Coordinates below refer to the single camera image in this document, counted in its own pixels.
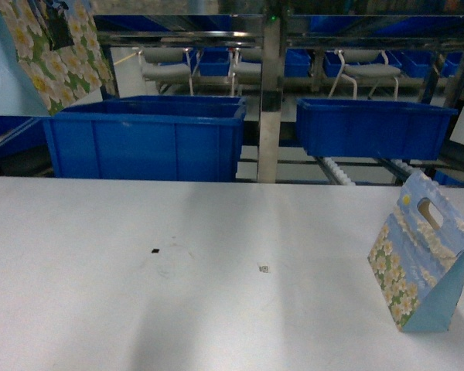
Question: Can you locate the blue crate behind table right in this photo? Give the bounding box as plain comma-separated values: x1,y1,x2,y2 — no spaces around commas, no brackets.
295,98,457,160

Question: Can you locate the grey chair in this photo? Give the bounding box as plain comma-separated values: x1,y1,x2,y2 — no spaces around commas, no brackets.
328,49,401,101

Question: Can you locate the blue crate behind table left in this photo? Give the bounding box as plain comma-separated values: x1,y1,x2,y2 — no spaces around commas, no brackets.
43,96,247,182

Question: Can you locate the steel rack upright post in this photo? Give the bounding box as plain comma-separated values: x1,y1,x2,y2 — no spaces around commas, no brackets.
257,15,285,183

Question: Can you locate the small QR sticker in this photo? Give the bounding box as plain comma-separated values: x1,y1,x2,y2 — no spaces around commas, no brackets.
258,264,270,273

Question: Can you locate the flower gift bag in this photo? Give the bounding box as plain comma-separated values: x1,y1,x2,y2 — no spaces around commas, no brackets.
367,171,464,332
0,1,115,116

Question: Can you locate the blue crate behind table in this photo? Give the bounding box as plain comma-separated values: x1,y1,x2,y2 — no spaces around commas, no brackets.
43,96,247,182
295,98,457,160

